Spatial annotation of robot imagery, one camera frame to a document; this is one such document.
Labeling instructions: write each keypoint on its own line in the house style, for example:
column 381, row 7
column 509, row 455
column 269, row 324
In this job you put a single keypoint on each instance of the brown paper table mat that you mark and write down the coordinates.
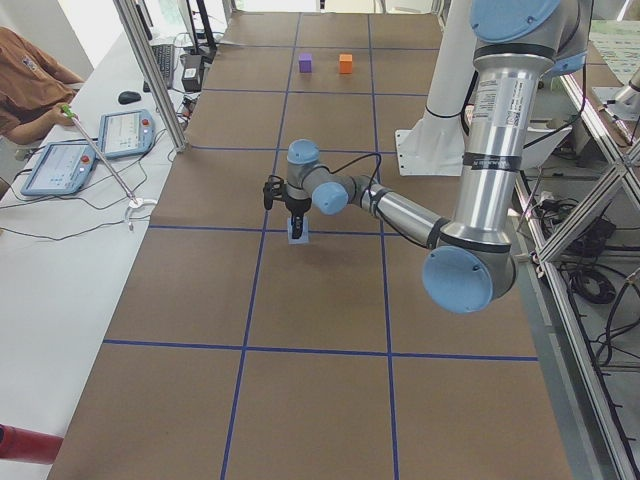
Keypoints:
column 235, row 355

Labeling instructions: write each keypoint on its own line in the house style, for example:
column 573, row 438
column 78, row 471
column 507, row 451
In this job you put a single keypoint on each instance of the light blue foam block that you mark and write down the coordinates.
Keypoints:
column 298, row 230

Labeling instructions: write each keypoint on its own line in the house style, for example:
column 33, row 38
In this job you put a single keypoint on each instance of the far blue teach pendant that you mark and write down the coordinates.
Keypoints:
column 126, row 134

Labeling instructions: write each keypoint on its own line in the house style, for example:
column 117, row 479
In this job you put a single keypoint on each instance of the orange foam block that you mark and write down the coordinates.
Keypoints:
column 345, row 63

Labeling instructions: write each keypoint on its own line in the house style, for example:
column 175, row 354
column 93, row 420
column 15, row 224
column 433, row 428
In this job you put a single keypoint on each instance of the black computer mouse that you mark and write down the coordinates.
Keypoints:
column 128, row 97

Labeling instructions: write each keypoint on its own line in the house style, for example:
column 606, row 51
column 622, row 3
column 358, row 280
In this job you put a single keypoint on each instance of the black cable bundle floor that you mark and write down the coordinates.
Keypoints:
column 598, row 284

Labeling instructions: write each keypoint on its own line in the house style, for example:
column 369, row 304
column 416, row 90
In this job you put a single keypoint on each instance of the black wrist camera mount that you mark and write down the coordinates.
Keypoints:
column 274, row 190

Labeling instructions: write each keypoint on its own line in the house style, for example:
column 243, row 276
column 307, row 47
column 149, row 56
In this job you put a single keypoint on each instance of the aluminium frame post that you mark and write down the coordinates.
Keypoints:
column 141, row 48

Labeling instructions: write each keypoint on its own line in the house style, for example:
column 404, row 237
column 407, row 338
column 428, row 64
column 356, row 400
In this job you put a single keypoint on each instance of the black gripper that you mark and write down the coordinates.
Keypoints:
column 296, row 206

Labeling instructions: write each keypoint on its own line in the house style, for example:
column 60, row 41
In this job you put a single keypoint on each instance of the black power adapter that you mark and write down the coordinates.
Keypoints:
column 193, row 73

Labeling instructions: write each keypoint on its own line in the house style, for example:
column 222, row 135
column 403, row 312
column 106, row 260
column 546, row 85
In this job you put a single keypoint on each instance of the purple foam block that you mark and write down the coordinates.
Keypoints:
column 305, row 63

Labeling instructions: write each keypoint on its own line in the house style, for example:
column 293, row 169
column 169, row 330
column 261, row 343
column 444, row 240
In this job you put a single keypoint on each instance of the long metal reach stick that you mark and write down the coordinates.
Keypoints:
column 135, row 203

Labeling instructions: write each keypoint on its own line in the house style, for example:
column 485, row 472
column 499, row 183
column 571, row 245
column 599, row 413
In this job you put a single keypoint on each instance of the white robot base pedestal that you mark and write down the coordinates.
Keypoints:
column 440, row 100

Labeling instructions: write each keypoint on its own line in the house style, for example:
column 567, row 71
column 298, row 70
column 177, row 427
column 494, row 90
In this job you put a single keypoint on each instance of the person in brown shirt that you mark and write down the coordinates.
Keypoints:
column 34, row 87

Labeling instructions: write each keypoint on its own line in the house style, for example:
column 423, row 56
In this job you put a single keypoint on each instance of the near blue teach pendant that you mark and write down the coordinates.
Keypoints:
column 63, row 168

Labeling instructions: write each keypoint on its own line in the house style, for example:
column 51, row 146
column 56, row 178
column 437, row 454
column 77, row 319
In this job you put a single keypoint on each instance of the aluminium frame rail right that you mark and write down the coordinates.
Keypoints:
column 581, row 221

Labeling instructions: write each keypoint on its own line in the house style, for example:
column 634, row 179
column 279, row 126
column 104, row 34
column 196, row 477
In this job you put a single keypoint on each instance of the blue teach pendant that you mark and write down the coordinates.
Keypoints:
column 126, row 134
column 63, row 168

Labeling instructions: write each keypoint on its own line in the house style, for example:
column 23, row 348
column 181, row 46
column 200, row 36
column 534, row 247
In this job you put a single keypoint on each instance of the red cylinder object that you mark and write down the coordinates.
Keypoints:
column 29, row 446

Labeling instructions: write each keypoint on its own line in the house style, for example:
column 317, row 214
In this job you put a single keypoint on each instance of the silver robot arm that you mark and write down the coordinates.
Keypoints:
column 469, row 262

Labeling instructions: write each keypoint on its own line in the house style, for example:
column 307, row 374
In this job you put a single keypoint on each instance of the black keyboard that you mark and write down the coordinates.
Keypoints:
column 164, row 57

